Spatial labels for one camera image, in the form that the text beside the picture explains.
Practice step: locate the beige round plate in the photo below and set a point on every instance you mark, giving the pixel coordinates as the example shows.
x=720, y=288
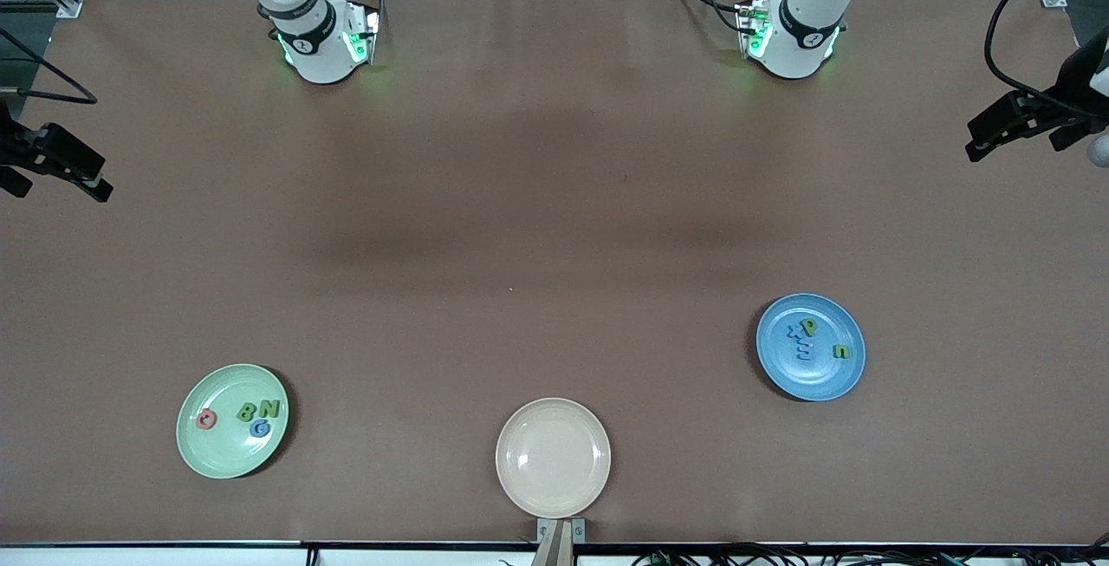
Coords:
x=553, y=460

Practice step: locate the blue foam letter G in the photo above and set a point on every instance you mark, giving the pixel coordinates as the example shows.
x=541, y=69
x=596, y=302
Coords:
x=259, y=429

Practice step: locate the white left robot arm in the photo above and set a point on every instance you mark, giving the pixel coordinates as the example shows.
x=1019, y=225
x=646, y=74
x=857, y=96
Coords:
x=797, y=50

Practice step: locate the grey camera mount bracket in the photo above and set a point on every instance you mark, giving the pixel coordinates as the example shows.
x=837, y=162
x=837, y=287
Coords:
x=560, y=540

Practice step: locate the metal base connector box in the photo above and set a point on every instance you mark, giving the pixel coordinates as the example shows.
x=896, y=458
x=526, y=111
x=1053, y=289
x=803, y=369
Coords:
x=372, y=29
x=752, y=29

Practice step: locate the blue round plate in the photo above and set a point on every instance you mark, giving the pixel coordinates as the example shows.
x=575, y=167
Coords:
x=806, y=375

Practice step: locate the brown table cloth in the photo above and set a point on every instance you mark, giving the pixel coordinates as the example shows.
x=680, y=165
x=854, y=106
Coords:
x=554, y=202

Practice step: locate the green foam letter n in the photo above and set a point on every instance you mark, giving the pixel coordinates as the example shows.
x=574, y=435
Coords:
x=270, y=408
x=841, y=352

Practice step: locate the blue foam letter m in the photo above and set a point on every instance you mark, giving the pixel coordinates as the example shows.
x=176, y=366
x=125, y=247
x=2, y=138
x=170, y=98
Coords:
x=804, y=351

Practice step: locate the green foam letter B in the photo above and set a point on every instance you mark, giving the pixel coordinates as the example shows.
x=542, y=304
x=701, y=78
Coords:
x=246, y=413

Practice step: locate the white table edge rail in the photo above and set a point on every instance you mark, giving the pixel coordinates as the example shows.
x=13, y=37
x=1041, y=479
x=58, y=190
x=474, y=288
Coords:
x=173, y=558

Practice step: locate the light green round plate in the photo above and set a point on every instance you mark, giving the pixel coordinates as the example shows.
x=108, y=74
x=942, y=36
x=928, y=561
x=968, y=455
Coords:
x=217, y=453

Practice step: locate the green foam letter p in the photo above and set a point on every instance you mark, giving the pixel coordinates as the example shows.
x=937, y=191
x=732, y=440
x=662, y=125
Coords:
x=808, y=325

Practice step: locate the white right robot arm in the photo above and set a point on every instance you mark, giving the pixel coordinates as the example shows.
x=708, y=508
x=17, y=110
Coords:
x=321, y=59

